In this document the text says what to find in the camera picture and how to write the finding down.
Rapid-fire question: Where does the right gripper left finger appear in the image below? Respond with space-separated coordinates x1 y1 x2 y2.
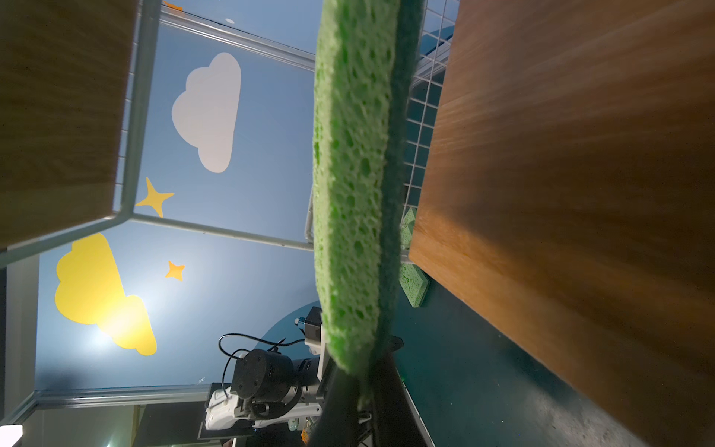
308 363 360 447

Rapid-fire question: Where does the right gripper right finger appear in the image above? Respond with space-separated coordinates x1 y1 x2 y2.
371 335 428 447

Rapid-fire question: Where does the green sponge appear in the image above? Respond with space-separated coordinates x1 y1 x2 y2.
400 207 416 251
400 264 430 308
313 1 425 379

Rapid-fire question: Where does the white wire wooden shelf rack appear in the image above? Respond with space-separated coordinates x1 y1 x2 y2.
1 1 714 446

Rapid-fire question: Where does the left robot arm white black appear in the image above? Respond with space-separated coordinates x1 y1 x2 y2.
200 339 330 435

